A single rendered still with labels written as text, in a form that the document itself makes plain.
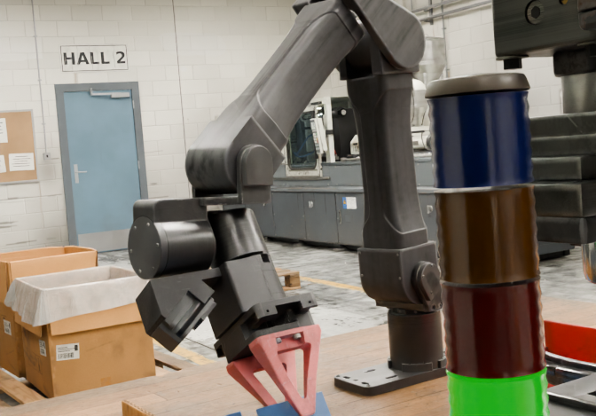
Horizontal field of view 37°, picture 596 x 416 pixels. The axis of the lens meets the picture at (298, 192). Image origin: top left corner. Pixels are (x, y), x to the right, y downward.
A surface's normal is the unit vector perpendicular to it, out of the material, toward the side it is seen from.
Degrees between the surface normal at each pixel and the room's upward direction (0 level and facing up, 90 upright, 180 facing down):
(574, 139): 90
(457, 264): 76
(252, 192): 90
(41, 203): 90
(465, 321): 104
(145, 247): 86
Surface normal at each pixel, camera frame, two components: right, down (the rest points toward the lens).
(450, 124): -0.72, -0.15
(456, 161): -0.58, 0.33
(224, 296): -0.83, 0.11
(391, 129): 0.63, 0.04
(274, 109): 0.72, -0.19
